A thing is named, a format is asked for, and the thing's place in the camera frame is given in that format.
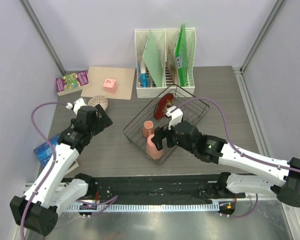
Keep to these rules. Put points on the pink plastic tumbler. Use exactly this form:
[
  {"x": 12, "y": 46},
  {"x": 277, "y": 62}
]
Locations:
[{"x": 151, "y": 149}]

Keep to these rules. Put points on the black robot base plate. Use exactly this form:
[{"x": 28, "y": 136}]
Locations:
[{"x": 161, "y": 189}]

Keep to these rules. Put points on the pink cube block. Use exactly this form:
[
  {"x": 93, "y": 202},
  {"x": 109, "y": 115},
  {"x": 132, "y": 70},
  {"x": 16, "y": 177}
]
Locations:
[{"x": 110, "y": 86}]

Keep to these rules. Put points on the light green folder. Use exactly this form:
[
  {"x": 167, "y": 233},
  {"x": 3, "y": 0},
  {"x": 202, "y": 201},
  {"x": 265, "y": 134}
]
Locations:
[{"x": 152, "y": 56}]

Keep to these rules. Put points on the bright green mesh folder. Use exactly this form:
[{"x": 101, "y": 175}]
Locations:
[{"x": 181, "y": 57}]

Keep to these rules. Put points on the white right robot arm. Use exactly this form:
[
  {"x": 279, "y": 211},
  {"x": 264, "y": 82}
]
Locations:
[{"x": 268, "y": 176}]

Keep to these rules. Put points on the red floral lacquer plate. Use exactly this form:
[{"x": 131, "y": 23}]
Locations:
[{"x": 161, "y": 107}]

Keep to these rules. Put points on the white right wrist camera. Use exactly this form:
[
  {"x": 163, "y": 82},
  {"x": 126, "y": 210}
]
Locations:
[{"x": 175, "y": 116}]

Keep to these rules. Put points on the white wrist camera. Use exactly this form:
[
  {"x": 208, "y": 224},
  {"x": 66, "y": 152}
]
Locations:
[
  {"x": 175, "y": 116},
  {"x": 80, "y": 102}
]

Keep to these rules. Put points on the purple paperback book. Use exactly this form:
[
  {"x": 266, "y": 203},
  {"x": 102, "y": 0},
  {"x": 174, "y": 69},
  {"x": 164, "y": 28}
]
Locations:
[{"x": 72, "y": 83}]

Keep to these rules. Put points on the brown cardboard sheet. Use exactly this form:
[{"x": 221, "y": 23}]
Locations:
[{"x": 97, "y": 76}]

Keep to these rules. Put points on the blue Jane Eyre book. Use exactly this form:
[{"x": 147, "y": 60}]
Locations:
[{"x": 44, "y": 152}]

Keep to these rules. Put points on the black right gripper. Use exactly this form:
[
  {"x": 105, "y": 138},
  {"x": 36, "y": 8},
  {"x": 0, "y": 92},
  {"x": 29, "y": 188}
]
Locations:
[{"x": 160, "y": 133}]

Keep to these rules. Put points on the white slotted cable duct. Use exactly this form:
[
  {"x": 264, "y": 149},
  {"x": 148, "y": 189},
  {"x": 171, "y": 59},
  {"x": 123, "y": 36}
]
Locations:
[{"x": 121, "y": 208}]

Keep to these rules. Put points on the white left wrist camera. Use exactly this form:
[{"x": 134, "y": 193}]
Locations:
[{"x": 80, "y": 102}]

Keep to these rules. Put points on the illustrated book in organizer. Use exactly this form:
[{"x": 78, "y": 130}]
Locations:
[{"x": 171, "y": 64}]

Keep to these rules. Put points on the brown patterned ceramic bowl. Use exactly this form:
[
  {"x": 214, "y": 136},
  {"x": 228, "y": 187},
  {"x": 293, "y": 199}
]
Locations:
[{"x": 99, "y": 100}]

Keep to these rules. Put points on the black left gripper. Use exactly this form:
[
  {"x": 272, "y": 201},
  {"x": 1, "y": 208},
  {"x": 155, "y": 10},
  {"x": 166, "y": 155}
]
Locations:
[{"x": 106, "y": 121}]

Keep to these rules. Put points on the white file organizer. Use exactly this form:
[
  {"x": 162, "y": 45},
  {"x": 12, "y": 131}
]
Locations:
[{"x": 169, "y": 38}]

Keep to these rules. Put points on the black wire dish rack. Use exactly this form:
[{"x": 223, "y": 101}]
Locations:
[{"x": 193, "y": 112}]

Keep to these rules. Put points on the blue booklet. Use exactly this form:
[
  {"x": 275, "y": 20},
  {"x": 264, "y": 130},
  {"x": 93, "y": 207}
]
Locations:
[{"x": 142, "y": 73}]

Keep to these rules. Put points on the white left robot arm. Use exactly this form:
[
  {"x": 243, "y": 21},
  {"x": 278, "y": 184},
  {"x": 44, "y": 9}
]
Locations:
[{"x": 39, "y": 208}]

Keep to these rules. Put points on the pink ceramic mug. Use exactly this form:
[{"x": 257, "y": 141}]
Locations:
[{"x": 148, "y": 128}]

